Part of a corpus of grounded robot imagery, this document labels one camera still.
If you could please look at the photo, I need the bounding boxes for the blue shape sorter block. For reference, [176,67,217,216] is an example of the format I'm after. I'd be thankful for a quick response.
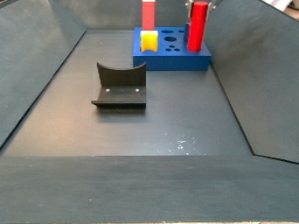
[133,27,210,71]

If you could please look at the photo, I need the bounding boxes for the black curved holder stand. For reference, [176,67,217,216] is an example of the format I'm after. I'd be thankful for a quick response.
[90,64,145,109]

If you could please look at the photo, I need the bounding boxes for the tall red square prism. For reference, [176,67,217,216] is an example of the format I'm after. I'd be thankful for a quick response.
[141,0,154,31]

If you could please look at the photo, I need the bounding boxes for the red hexagon prism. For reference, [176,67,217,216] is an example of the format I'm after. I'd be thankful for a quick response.
[186,1,208,52]

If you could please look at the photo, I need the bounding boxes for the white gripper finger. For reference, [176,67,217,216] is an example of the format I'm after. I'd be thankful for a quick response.
[185,0,193,21]
[208,0,217,13]

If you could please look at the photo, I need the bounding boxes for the yellow notched block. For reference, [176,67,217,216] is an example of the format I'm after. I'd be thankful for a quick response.
[140,31,158,52]

